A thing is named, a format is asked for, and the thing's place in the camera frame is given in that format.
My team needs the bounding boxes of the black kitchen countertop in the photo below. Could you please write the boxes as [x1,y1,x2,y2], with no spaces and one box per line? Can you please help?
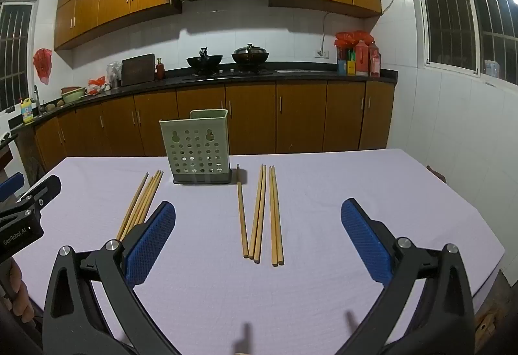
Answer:
[8,63,398,129]

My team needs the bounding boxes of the red oil bottles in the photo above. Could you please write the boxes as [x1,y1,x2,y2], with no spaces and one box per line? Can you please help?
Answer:
[355,41,371,76]

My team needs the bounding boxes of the person's left hand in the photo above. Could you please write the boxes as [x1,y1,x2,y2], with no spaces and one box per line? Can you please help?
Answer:
[0,258,35,324]

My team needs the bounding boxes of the small barred window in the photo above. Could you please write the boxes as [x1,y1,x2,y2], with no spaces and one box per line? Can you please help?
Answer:
[0,1,35,113]

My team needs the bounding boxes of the red and white plastic bag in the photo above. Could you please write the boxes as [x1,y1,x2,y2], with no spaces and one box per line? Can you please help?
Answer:
[87,75,112,94]

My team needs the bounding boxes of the dark cutting board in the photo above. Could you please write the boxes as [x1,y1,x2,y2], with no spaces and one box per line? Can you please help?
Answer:
[121,53,156,86]

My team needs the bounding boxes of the wooden chopstick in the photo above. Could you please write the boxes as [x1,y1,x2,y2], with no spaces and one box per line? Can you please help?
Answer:
[116,173,149,240]
[248,165,265,259]
[126,172,158,236]
[271,166,284,266]
[268,166,279,267]
[135,170,162,228]
[120,176,155,241]
[236,164,249,259]
[253,165,268,263]
[141,171,164,221]

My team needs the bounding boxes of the black open wok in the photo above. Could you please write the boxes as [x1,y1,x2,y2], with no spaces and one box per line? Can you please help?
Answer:
[186,47,224,74]

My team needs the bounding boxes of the wooden base cabinets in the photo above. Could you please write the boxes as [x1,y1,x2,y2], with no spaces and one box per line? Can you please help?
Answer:
[34,80,395,171]

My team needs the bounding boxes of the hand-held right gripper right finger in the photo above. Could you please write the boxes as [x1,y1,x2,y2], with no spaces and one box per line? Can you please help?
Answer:
[341,198,475,355]

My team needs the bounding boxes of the red jug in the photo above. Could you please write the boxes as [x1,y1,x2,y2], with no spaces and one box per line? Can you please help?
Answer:
[368,40,381,77]

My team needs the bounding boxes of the built-in gas hob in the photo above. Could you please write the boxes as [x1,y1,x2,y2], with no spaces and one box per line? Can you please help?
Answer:
[178,67,278,77]

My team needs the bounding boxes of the green perforated utensil holder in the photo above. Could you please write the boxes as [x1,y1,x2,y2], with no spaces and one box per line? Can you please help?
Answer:
[159,109,232,186]

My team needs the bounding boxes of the yellow detergent bottle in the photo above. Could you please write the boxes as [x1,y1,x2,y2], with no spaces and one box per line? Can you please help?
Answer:
[21,97,35,124]

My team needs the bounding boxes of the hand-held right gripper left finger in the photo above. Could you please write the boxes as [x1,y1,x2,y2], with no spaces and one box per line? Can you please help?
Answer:
[42,200,176,355]

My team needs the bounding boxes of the light purple tablecloth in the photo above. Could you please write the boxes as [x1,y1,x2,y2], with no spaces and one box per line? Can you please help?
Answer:
[12,148,506,355]

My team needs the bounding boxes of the clear plastic bag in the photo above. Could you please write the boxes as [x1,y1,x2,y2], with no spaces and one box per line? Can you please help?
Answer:
[106,61,123,89]

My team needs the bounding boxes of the white power cable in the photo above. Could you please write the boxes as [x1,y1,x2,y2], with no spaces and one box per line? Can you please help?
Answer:
[321,0,409,52]

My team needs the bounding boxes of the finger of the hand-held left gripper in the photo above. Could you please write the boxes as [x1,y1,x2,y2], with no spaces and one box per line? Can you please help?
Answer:
[0,172,25,204]
[16,175,62,215]

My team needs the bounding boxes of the large barred window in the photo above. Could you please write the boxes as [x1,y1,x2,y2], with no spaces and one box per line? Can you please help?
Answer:
[400,0,518,86]

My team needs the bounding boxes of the red bag on wall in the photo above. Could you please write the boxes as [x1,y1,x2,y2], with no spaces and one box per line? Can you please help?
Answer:
[33,48,53,85]

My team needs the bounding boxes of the black wok with lid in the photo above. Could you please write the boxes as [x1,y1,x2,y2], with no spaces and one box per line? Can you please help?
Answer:
[231,44,270,69]

